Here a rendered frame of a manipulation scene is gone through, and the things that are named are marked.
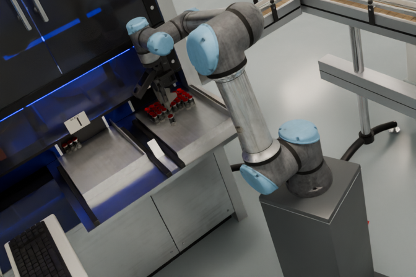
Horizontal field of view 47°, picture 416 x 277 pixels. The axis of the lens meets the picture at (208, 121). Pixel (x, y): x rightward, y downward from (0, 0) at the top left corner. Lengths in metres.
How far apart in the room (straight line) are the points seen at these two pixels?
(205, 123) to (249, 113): 0.54
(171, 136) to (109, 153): 0.25
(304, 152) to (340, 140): 1.50
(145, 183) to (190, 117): 0.36
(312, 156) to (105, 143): 0.85
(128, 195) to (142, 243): 0.69
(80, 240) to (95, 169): 0.43
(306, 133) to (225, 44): 0.40
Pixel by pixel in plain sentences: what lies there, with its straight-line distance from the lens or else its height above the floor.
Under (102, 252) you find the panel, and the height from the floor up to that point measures 0.39.
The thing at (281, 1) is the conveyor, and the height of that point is 0.93.
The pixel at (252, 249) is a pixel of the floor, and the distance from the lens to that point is 2.47.
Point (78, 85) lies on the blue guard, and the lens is 1.82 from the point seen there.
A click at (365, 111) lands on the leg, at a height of 0.31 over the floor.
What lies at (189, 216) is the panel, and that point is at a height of 0.26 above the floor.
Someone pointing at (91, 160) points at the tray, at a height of 0.88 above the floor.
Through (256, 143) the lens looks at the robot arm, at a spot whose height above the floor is 1.08.
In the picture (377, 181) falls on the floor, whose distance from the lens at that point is 2.67.
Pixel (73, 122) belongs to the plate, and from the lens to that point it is 1.86.
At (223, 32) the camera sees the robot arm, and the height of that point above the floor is 1.41.
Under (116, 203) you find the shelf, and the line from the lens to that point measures 1.65.
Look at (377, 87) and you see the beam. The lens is 2.39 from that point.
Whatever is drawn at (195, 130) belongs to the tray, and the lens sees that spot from 1.79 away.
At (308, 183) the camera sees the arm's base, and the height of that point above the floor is 0.84.
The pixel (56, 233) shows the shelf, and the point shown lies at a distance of 1.81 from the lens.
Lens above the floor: 1.93
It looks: 35 degrees down
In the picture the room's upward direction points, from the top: 20 degrees counter-clockwise
